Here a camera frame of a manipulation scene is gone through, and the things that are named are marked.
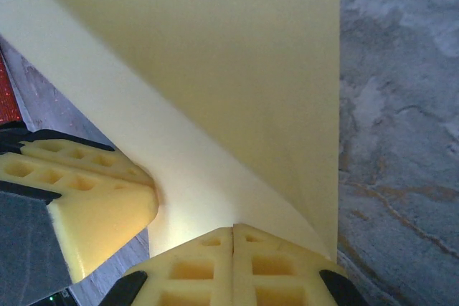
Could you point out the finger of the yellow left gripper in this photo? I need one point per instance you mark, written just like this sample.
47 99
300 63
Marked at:
89 161
107 213

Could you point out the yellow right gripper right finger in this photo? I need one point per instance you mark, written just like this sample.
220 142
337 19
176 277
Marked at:
279 277

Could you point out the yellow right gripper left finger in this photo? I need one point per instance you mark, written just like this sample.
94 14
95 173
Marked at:
193 277

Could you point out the yellow paper sheet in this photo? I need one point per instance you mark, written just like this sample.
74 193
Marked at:
215 69

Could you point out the red microphone with silver head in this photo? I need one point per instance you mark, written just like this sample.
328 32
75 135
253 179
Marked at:
5 98

